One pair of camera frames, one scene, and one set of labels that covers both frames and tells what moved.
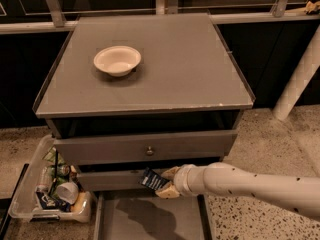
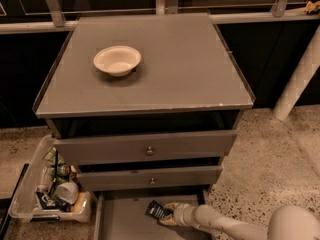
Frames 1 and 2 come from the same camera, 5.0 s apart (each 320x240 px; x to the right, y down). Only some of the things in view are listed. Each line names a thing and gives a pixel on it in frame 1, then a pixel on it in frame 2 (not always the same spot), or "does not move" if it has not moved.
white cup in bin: (68, 191) does not move
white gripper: (181, 181) → (182, 214)
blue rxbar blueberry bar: (153, 180) → (158, 210)
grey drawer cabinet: (181, 106) does not move
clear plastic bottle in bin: (44, 182) does not move
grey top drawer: (144, 146) does not move
